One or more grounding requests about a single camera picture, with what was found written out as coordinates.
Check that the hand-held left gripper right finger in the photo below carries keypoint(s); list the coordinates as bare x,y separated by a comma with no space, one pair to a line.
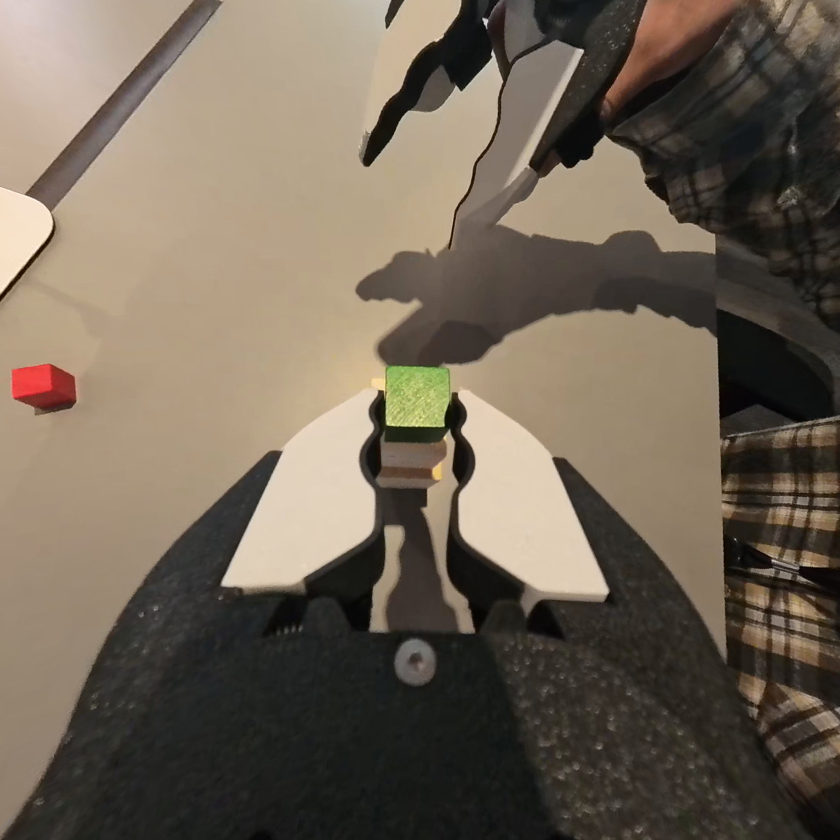
525,518

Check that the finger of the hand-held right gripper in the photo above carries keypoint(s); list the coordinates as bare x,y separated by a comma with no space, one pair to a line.
436,92
518,118

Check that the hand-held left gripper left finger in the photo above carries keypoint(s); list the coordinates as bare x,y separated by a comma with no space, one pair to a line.
295,512

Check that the natural wooden cube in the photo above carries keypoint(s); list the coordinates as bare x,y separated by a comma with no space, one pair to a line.
413,453
407,478

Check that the green wooden cube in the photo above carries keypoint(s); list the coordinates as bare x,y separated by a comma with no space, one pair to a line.
417,400

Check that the red wooden cube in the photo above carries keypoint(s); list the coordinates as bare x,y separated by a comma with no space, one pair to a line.
43,387

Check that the person's plaid sleeved right forearm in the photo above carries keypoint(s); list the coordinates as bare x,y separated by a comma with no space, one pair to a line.
754,131

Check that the person's right hand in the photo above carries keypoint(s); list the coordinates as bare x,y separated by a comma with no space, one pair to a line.
676,33

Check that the dark seat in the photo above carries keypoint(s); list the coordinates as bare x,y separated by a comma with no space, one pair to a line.
768,387

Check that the white desk mat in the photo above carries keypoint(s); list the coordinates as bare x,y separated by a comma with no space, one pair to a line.
16,236

